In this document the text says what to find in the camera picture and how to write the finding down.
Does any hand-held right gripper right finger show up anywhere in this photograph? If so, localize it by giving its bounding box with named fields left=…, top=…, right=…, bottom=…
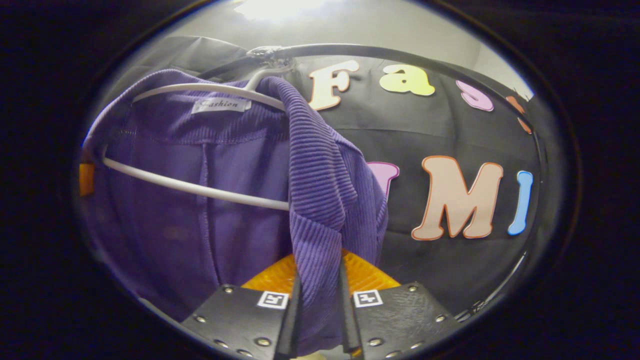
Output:
left=340, top=249, right=461, bottom=360

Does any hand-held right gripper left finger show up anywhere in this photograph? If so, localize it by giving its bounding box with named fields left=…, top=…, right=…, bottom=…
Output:
left=181, top=252, right=303, bottom=360

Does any purple ribbed garment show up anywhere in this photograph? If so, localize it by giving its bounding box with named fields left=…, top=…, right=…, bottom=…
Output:
left=82, top=69, right=390, bottom=356

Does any white ridged clothes hanger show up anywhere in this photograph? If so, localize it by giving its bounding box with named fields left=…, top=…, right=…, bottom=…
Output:
left=102, top=65, right=296, bottom=211

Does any black clothes rack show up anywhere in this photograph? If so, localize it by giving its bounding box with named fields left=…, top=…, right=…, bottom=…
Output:
left=197, top=42, right=551, bottom=323

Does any black backdrop cloth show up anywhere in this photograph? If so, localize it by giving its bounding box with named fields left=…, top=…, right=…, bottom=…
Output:
left=100, top=35, right=551, bottom=321

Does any clear tape wad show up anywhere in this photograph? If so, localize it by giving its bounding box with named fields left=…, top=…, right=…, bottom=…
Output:
left=247, top=46, right=296, bottom=68

